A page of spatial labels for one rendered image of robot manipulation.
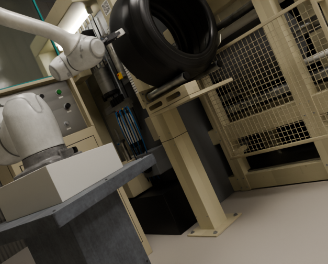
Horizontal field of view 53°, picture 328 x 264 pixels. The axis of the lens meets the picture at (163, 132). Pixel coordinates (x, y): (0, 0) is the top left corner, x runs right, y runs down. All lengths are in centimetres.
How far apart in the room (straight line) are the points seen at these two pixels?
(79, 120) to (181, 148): 68
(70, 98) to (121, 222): 115
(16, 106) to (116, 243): 57
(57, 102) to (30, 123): 98
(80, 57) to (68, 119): 88
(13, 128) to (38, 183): 22
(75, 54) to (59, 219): 66
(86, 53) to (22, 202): 57
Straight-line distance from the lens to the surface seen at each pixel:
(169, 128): 197
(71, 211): 91
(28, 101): 119
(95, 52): 127
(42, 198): 108
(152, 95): 185
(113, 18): 181
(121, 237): 119
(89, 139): 208
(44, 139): 115
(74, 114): 214
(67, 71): 142
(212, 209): 209
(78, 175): 108
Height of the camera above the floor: 75
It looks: 2 degrees down
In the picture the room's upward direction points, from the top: 25 degrees counter-clockwise
